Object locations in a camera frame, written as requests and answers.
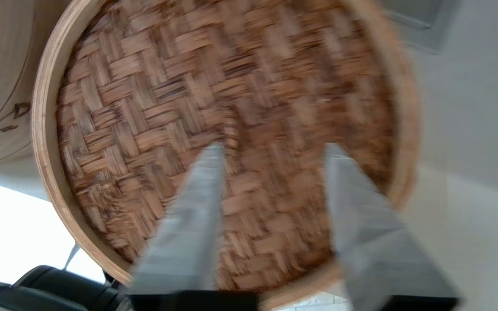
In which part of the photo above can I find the woven bamboo steamer lid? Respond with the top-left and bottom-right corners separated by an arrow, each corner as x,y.
31,0 -> 420,309

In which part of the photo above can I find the bamboo steamer stack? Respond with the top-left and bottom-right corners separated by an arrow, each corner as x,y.
0,0 -> 74,167

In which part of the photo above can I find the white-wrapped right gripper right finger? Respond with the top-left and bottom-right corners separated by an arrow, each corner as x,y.
324,143 -> 461,311

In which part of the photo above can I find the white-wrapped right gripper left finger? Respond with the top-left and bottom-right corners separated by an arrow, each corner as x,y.
128,144 -> 227,295

